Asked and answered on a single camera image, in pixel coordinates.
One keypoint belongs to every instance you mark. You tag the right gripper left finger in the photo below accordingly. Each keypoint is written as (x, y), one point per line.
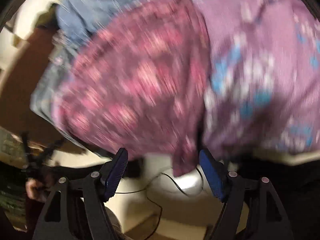
(75, 208)

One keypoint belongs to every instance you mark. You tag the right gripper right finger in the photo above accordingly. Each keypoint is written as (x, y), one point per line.
(251, 208)

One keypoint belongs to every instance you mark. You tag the pink floral patterned garment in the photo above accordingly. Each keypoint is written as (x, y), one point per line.
(139, 84)

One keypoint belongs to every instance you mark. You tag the brown wooden headboard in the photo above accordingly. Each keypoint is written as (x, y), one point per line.
(18, 83)

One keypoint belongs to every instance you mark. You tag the grey floral bed sheet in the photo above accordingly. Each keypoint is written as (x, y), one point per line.
(58, 67)

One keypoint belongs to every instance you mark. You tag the purple floral blanket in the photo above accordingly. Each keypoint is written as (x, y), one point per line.
(263, 90)

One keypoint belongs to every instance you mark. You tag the dark green folded cloth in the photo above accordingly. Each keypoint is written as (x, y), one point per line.
(48, 19)

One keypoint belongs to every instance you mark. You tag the blue plaid quilt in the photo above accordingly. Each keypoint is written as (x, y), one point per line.
(80, 19)

